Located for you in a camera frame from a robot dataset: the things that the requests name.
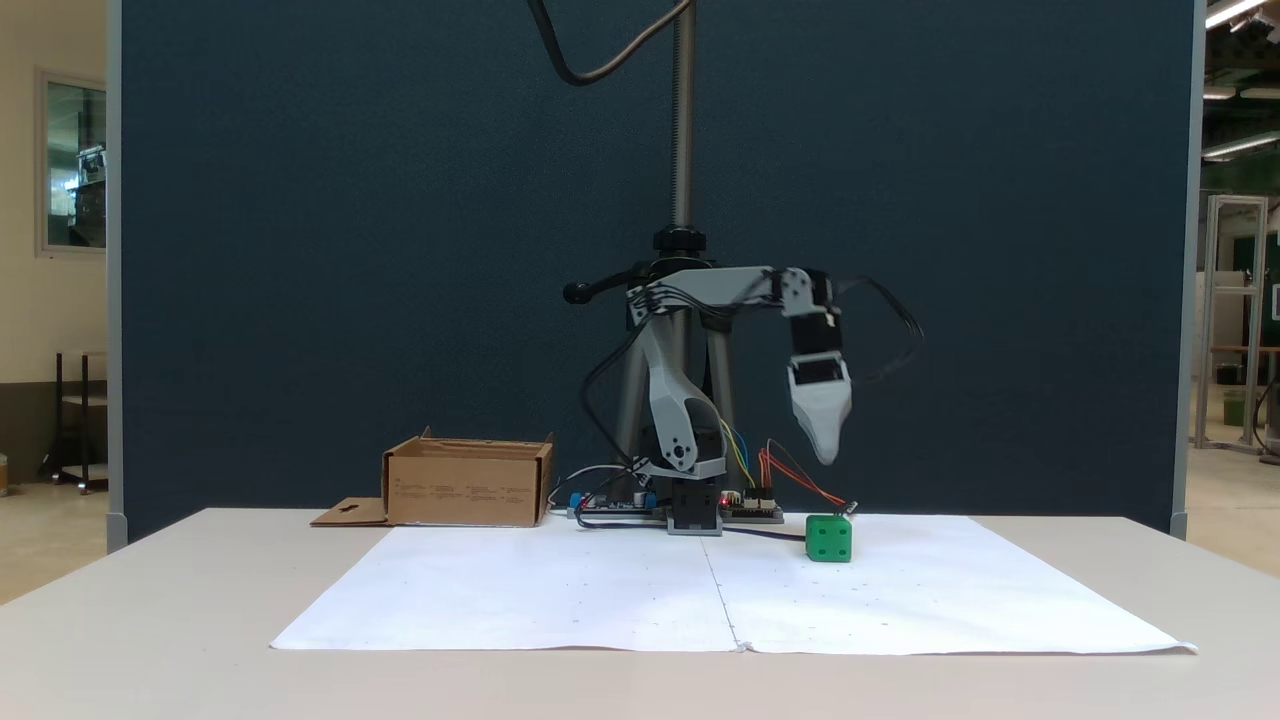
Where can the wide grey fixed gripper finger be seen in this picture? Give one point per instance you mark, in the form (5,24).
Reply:
(822,420)

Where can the green die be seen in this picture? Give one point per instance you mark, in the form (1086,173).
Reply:
(828,538)

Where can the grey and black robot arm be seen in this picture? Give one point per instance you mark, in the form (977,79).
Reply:
(665,395)

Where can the green waste bin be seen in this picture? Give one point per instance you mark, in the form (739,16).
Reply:
(1235,408)

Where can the circuit board with white connectors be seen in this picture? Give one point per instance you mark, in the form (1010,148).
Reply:
(752,510)

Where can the white paper sheet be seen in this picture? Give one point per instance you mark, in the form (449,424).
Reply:
(930,590)
(520,590)

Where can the circuit board with blue terminals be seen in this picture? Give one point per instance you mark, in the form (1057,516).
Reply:
(610,508)

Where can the black and silver tripod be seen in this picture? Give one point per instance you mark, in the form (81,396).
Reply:
(683,120)

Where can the brown cardboard box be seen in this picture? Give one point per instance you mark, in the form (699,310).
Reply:
(465,495)

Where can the ceiling strip light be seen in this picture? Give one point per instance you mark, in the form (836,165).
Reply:
(1230,11)
(1238,146)

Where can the dark blue partition panel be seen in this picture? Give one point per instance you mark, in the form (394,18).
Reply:
(350,250)

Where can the black metal cart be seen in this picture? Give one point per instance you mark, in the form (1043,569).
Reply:
(82,420)

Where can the grey framed window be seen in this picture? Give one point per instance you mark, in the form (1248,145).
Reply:
(75,165)

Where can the aluminium profile frame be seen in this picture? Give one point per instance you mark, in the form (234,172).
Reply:
(1214,320)

